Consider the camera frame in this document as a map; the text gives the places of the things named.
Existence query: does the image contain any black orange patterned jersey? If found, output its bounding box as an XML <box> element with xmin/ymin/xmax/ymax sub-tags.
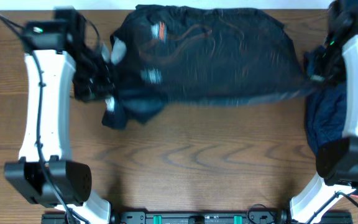
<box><xmin>102</xmin><ymin>5</ymin><xmax>316</xmax><ymax>129</ymax></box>

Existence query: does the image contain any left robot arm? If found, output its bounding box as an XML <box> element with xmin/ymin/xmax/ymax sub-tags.
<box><xmin>2</xmin><ymin>7</ymin><xmax>115</xmax><ymax>223</ymax></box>

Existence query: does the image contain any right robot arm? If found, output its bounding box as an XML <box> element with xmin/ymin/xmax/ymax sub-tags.
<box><xmin>282</xmin><ymin>1</ymin><xmax>358</xmax><ymax>223</ymax></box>

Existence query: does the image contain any navy blue garment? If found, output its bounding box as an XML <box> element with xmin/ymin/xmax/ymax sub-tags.
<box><xmin>304</xmin><ymin>45</ymin><xmax>347</xmax><ymax>155</ymax></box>

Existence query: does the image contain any left black cable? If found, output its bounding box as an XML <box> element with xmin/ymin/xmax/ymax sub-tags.
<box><xmin>0</xmin><ymin>12</ymin><xmax>90</xmax><ymax>224</ymax></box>

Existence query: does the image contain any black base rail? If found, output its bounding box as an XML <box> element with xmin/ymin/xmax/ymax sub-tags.
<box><xmin>41</xmin><ymin>209</ymin><xmax>353</xmax><ymax>224</ymax></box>

